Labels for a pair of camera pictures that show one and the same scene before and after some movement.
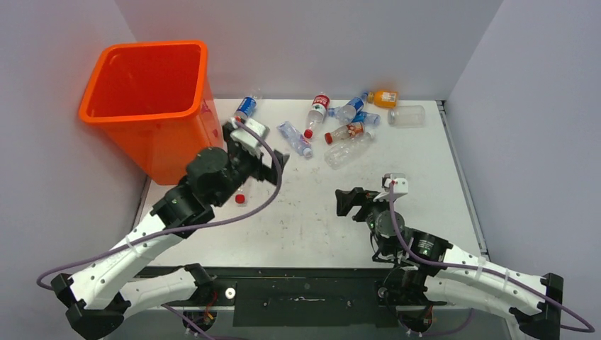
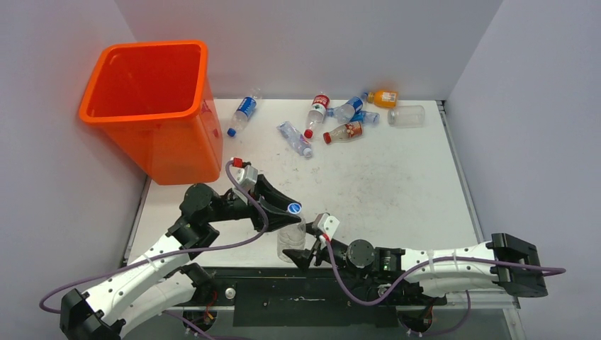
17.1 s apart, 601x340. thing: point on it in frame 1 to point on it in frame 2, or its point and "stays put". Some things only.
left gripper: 261,171 to 277,217
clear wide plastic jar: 407,116 stays put
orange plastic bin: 154,95 stays put
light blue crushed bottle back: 367,118 stays put
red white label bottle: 316,114 stays put
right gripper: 357,197 to 302,257
